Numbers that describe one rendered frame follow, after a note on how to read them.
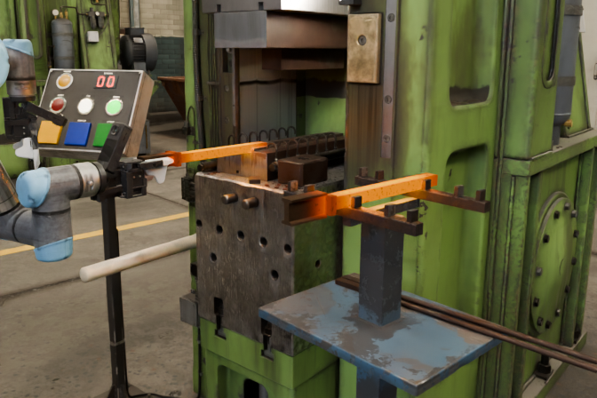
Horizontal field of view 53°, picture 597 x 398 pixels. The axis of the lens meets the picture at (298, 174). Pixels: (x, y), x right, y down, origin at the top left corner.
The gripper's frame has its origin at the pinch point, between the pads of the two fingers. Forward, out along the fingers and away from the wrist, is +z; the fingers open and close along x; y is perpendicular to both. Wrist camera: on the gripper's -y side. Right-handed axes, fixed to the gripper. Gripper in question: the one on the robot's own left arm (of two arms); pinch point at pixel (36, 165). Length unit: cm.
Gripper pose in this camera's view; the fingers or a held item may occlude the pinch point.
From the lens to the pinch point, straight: 186.1
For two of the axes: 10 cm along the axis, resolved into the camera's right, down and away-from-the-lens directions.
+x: 4.7, 1.8, -8.7
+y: -8.8, 0.9, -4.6
